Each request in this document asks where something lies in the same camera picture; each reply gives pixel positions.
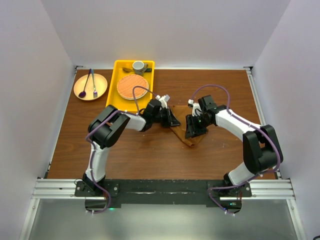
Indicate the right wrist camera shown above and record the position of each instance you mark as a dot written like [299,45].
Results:
[196,110]

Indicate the aluminium frame rail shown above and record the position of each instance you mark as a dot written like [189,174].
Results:
[261,115]

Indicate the orange cloth napkin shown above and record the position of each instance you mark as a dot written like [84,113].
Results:
[180,112]

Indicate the yellow plastic tray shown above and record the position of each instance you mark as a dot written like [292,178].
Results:
[114,98]

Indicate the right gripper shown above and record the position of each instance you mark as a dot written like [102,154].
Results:
[192,130]

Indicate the iridescent metal fork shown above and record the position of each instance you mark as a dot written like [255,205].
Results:
[95,93]

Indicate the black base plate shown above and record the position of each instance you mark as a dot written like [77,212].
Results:
[174,192]

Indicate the beige round plate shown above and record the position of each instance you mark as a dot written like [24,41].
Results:
[92,93]

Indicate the purple metal spoon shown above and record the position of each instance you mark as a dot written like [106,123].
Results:
[82,94]

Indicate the woven orange round plate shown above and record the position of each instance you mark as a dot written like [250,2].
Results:
[130,84]

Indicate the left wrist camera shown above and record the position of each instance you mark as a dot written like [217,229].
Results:
[163,98]

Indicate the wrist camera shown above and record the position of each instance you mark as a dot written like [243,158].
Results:
[163,98]
[196,110]

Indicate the dark green utensil in tray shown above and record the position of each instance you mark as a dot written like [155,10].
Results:
[148,70]

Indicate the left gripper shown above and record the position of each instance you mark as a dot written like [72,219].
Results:
[170,120]

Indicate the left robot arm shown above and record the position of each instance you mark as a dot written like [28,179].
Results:
[105,130]

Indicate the white cup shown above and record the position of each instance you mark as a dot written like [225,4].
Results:
[139,67]

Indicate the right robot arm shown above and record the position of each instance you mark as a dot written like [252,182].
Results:
[261,148]

